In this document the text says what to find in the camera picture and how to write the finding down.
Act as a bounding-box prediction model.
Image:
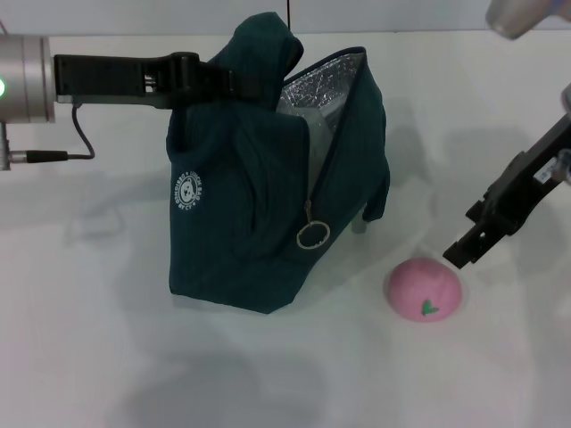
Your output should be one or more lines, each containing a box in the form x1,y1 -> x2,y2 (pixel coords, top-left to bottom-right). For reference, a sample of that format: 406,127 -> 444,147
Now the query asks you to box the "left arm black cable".
0,103 -> 96,171

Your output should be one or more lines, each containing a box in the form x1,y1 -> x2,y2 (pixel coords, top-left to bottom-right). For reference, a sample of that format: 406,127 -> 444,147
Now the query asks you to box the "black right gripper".
442,111 -> 571,269

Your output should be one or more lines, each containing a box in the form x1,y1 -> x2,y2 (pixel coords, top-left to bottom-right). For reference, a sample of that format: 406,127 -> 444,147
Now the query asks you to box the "clear plastic food container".
276,105 -> 341,179

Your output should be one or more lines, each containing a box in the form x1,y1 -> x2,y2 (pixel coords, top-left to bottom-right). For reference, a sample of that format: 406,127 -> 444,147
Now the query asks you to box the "pink peach toy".
384,257 -> 464,322

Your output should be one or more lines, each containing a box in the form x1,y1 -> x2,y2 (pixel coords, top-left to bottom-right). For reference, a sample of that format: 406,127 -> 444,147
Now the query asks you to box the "dark teal insulated lunch bag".
165,12 -> 392,317

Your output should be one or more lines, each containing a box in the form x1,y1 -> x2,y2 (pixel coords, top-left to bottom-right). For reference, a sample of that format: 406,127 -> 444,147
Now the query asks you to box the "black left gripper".
53,51 -> 269,111

